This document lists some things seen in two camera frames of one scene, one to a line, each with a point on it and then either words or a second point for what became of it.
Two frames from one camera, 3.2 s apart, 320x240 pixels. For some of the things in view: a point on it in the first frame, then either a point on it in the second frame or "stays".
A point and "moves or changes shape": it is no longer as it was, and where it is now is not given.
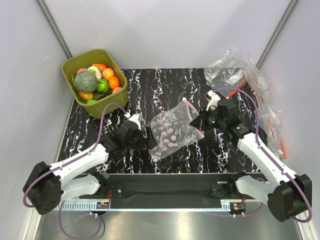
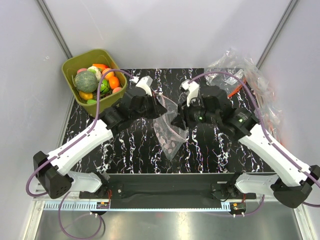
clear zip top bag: [171, 129] moves or changes shape
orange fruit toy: [114, 82] stays
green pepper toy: [90, 101] stays
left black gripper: [151, 143] -> [158, 109]
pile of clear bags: [226, 73] stays
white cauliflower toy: [95, 70] stays
